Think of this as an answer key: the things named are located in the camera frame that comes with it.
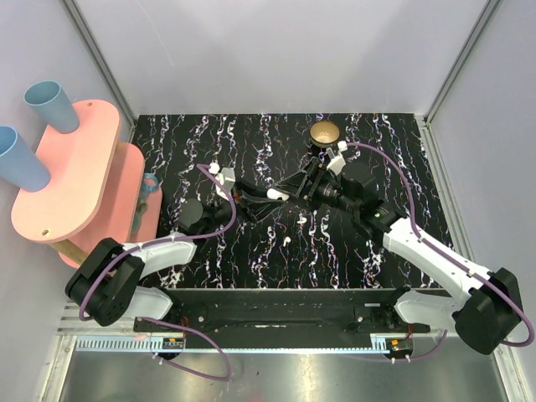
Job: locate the blue cup front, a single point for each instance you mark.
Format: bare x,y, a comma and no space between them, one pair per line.
19,164

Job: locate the blue ring object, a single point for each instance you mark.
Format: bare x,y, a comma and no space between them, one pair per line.
149,184

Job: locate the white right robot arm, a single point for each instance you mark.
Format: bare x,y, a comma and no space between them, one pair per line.
481,306

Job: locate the white oval charging case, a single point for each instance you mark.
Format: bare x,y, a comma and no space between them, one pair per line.
274,194

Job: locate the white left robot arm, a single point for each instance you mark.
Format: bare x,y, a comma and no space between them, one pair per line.
107,286

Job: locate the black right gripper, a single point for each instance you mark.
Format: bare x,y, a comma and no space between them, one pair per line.
314,171

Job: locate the gold bowl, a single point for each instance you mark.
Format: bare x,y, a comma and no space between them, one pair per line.
324,134

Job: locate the pink two-tier shelf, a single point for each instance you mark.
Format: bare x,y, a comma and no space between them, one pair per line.
93,190

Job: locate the blue cup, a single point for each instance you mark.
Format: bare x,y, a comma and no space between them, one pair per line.
19,164
49,101

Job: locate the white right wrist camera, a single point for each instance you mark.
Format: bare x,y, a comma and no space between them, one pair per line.
336,158

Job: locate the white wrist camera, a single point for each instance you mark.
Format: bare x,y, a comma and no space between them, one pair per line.
225,177
336,158

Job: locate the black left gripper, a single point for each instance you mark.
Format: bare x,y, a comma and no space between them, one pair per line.
235,198

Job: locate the blue cup rear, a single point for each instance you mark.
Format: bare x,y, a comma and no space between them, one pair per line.
49,101

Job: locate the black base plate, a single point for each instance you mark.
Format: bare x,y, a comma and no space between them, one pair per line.
355,310

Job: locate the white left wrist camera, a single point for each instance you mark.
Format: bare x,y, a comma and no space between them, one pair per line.
225,177

